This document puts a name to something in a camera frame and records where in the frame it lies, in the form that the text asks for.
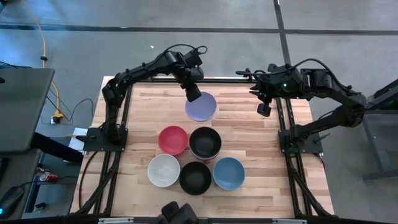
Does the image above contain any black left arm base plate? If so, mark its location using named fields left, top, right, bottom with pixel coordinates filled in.
left=83, top=126, right=129, bottom=153

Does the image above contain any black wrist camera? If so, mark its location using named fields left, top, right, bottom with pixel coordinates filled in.
left=184, top=83, right=203, bottom=103
left=256, top=102, right=272, bottom=118

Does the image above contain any silver metal bracket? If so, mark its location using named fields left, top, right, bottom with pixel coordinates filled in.
left=98, top=217, right=134, bottom=224
left=272, top=218, right=308, bottom=224

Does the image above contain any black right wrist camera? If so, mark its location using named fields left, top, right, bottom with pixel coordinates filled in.
left=256, top=102, right=272, bottom=118

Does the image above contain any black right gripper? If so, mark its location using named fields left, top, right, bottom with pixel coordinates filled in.
left=248, top=63, right=305, bottom=100

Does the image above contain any grey monitor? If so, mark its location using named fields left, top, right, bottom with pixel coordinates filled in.
left=0, top=67, right=56, bottom=153

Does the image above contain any black computer mouse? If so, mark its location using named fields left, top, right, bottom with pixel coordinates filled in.
left=0, top=185, right=25, bottom=218

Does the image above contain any grey metal cart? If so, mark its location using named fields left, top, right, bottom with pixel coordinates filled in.
left=362, top=79, right=398, bottom=181

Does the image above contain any dark grey desk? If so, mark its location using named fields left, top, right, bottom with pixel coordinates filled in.
left=0, top=148, right=43, bottom=220

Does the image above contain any red can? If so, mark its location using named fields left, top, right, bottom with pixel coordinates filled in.
left=39, top=172, right=59, bottom=184

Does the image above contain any black aluminium table frame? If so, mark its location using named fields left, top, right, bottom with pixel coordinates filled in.
left=71, top=76, right=335, bottom=218

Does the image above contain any lavender bowl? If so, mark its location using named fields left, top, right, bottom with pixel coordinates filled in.
left=184, top=91, right=218, bottom=123

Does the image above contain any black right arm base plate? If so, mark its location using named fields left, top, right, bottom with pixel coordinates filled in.
left=278, top=129, right=324, bottom=155

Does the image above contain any white paper sheet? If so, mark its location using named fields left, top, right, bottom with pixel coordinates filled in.
left=67, top=126, right=88, bottom=154

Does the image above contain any yellow black power plug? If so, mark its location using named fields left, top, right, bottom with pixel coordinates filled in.
left=50, top=111, right=65, bottom=124

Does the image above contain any yellow cable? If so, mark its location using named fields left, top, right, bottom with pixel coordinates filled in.
left=20, top=0, right=65, bottom=119

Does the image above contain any red bowl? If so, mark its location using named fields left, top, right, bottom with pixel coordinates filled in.
left=157, top=125, right=189, bottom=156

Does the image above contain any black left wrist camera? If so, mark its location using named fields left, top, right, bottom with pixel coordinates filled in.
left=184, top=83, right=203, bottom=103

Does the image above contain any blue bowl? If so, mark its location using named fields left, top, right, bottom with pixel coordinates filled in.
left=212, top=156, right=246, bottom=191

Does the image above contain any black bowl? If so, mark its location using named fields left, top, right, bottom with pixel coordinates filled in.
left=188, top=126, right=223, bottom=159
left=178, top=161, right=213, bottom=196

